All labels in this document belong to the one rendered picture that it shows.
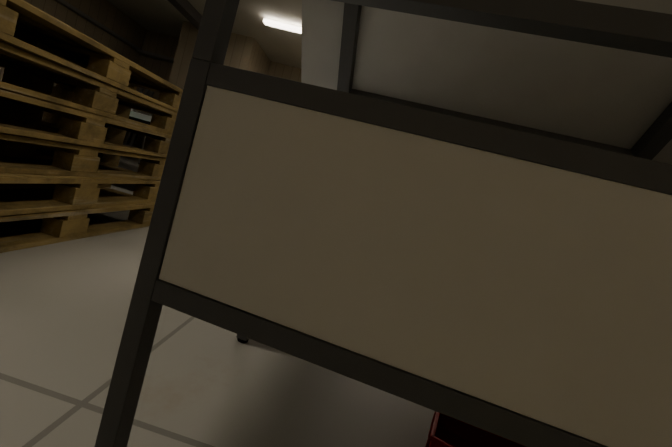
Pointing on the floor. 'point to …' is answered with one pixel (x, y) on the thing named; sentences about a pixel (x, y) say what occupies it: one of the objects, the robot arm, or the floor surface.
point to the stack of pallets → (73, 129)
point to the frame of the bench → (228, 319)
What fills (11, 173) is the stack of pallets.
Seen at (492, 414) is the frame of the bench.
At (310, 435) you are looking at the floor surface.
